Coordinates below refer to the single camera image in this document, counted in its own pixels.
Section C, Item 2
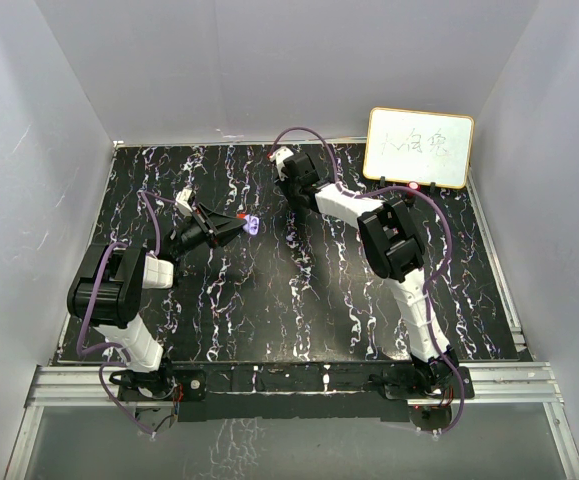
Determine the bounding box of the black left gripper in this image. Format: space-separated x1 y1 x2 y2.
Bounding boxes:
171 203 247 258

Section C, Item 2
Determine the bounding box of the purple charging case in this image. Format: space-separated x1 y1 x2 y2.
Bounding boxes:
243 215 260 236

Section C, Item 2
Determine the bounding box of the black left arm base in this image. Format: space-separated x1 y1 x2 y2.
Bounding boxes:
109 363 206 403

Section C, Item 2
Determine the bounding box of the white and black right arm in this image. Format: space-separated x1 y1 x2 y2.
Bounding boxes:
269 147 457 397

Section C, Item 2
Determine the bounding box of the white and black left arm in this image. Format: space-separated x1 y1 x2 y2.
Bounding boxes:
67 204 258 399

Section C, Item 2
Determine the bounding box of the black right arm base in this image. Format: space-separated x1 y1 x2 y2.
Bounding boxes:
369 363 473 405

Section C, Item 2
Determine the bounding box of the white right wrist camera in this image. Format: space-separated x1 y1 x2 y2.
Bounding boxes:
268 146 294 181

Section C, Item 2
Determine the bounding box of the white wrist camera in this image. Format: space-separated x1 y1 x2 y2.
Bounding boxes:
174 187 195 217
268 146 294 181

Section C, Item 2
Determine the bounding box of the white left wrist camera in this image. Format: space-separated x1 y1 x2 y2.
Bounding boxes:
174 187 195 217

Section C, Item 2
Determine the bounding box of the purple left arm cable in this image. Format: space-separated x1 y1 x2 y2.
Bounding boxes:
77 189 185 441

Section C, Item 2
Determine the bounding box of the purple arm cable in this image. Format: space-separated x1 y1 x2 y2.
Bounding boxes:
271 125 466 441
77 189 185 441

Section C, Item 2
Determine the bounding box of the white board yellow frame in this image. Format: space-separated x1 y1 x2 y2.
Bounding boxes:
363 107 475 189

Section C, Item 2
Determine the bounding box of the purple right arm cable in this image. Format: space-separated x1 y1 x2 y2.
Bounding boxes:
271 125 466 441

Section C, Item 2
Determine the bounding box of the aluminium front rail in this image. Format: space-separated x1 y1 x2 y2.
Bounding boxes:
26 362 562 406

